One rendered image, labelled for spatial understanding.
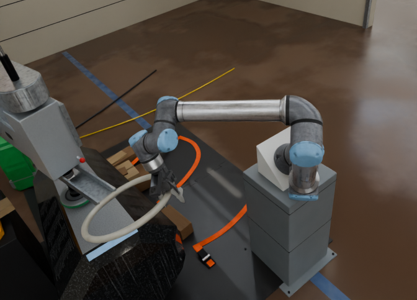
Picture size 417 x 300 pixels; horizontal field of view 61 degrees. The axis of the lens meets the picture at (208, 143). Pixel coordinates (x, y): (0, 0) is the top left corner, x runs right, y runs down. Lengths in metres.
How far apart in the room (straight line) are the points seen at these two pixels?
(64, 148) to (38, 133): 0.18
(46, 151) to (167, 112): 0.84
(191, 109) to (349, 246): 1.89
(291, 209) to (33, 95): 1.45
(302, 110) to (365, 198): 2.03
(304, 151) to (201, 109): 0.44
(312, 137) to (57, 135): 1.35
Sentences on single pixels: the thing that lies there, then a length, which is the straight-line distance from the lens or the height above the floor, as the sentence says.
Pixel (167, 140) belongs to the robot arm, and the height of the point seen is 1.55.
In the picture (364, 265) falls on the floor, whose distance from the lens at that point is 2.88.
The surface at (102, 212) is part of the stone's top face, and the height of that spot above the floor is 0.81.
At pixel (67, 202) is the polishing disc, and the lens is 2.39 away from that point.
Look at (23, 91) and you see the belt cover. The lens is 1.90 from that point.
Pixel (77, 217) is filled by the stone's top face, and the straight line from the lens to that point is 2.34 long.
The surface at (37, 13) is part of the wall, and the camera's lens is 7.07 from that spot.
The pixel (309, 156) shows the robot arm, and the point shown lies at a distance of 1.29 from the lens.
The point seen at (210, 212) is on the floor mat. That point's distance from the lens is 3.12.
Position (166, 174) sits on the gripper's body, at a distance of 1.61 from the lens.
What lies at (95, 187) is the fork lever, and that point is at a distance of 2.08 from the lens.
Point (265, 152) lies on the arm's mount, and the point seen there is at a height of 1.02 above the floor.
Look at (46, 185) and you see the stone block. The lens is 2.80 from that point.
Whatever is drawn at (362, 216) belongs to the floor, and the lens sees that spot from 3.15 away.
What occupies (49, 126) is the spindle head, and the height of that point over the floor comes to 1.42.
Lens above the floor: 2.39
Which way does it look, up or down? 39 degrees down
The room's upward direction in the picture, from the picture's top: 10 degrees counter-clockwise
